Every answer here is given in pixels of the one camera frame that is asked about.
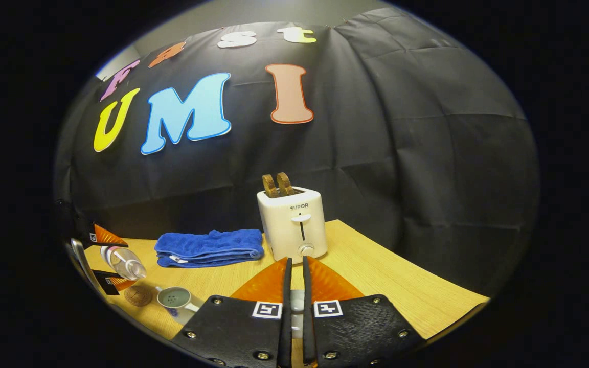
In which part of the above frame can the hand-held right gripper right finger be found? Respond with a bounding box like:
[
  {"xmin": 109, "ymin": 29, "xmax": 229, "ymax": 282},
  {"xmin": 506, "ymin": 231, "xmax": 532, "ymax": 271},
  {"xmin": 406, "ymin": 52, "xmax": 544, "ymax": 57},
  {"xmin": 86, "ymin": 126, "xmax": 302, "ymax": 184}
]
[{"xmin": 302, "ymin": 256, "xmax": 425, "ymax": 368}]

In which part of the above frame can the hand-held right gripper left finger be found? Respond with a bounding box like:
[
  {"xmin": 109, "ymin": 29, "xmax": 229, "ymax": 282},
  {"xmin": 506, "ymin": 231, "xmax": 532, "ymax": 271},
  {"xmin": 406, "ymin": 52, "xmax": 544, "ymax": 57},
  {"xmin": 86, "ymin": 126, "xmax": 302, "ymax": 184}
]
[{"xmin": 172, "ymin": 257, "xmax": 293, "ymax": 368}]

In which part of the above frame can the clear plastic water bottle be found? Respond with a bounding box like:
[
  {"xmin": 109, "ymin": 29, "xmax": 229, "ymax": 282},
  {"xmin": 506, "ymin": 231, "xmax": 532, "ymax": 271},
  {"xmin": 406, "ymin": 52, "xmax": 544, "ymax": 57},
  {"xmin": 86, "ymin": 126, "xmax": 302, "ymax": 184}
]
[{"xmin": 100, "ymin": 245, "xmax": 147, "ymax": 281}]

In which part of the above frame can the round brown coaster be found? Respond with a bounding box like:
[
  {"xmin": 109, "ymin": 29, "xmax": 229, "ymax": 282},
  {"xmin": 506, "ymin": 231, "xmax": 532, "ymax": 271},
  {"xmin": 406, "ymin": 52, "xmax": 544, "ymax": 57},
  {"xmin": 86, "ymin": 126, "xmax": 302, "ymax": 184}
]
[{"xmin": 124, "ymin": 284, "xmax": 154, "ymax": 307}]

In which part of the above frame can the white blue patterned teacup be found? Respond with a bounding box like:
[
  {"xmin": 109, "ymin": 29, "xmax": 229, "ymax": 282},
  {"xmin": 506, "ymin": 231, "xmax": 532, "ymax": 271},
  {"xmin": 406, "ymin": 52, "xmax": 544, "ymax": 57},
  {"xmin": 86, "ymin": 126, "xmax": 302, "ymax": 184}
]
[{"xmin": 156, "ymin": 286, "xmax": 201, "ymax": 320}]

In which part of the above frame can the folded blue towel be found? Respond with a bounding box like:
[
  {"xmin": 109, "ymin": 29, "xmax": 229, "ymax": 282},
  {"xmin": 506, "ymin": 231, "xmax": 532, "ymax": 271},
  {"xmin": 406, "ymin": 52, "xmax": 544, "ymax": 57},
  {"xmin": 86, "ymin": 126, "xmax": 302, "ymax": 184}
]
[{"xmin": 154, "ymin": 228, "xmax": 265, "ymax": 269}]

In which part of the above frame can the white toaster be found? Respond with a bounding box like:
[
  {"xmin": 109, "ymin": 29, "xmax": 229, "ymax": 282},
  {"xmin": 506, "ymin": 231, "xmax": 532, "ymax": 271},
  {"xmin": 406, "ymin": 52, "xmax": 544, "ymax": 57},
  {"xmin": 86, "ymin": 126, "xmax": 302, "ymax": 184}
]
[{"xmin": 256, "ymin": 186, "xmax": 329, "ymax": 264}]

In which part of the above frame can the black backdrop cloth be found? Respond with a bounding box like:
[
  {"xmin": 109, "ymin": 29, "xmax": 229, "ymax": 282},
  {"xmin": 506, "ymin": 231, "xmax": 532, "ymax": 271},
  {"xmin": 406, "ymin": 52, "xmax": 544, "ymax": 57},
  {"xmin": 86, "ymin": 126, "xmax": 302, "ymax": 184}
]
[{"xmin": 54, "ymin": 6, "xmax": 540, "ymax": 297}]

